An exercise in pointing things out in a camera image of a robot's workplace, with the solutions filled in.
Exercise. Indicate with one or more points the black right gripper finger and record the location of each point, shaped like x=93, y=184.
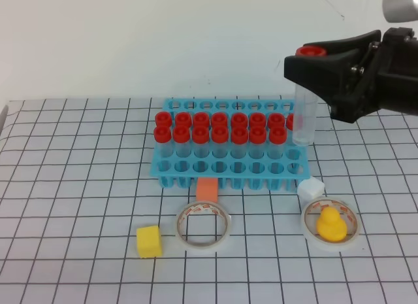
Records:
x=360, y=43
x=331, y=78

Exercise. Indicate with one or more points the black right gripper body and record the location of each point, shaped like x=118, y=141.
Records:
x=391, y=61

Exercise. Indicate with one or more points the red capped test tube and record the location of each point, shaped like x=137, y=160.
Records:
x=304, y=116

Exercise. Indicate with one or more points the back row tube eight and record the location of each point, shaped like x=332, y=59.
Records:
x=289, y=122

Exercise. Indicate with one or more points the back row tube seven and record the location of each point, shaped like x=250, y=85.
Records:
x=276, y=120

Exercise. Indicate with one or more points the row tube seven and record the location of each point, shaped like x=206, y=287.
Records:
x=276, y=120
x=276, y=142

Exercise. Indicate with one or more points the front row tube seven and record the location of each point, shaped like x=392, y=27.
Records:
x=276, y=142

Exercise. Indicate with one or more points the back row tube six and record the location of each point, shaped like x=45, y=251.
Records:
x=257, y=119

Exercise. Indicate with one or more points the row tube six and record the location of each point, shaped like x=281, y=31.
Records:
x=257, y=139
x=257, y=119

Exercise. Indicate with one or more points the front row tube six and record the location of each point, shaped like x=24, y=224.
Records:
x=257, y=139

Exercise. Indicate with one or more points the back row tube five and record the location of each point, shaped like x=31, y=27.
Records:
x=239, y=120

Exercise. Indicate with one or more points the row tube five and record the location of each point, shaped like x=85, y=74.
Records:
x=239, y=120
x=239, y=141

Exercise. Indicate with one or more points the front row tube five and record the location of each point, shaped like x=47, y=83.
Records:
x=239, y=141

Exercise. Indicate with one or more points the blue test tube rack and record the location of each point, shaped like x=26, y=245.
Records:
x=288, y=170

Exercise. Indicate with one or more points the back row tube four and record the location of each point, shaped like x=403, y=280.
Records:
x=219, y=119

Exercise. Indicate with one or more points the row tube four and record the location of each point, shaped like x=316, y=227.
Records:
x=219, y=119
x=220, y=138

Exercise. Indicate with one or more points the front row tube four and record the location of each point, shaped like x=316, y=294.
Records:
x=220, y=138

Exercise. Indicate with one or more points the back row tube three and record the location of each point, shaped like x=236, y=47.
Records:
x=201, y=119

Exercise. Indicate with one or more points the row tube three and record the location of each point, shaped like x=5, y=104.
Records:
x=201, y=119
x=201, y=139

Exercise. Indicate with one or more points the front row tube three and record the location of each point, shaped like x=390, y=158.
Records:
x=201, y=139

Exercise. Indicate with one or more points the back row tube two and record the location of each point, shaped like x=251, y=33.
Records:
x=183, y=119

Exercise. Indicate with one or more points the row tube two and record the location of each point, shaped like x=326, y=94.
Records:
x=181, y=136
x=183, y=119

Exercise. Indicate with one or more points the front row tube two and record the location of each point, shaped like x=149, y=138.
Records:
x=181, y=136

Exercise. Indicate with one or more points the back row tube one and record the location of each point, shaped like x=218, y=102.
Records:
x=163, y=119

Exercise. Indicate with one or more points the row tube one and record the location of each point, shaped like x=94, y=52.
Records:
x=163, y=141
x=163, y=119

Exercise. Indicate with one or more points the front row tube one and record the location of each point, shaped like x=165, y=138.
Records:
x=163, y=141

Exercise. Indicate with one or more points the white foam cube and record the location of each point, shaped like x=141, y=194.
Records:
x=310, y=189

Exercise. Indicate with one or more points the yellow rubber duck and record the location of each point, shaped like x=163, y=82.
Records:
x=330, y=225

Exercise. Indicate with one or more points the right clear tape roll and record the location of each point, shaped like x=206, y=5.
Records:
x=311, y=213

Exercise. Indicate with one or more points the clear tape roll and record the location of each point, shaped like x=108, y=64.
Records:
x=203, y=228
x=311, y=213

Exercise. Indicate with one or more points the orange foam block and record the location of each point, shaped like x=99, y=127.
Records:
x=207, y=189

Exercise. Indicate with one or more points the left clear tape roll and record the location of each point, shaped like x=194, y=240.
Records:
x=203, y=228

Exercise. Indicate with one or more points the yellow foam cube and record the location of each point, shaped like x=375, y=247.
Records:
x=149, y=243

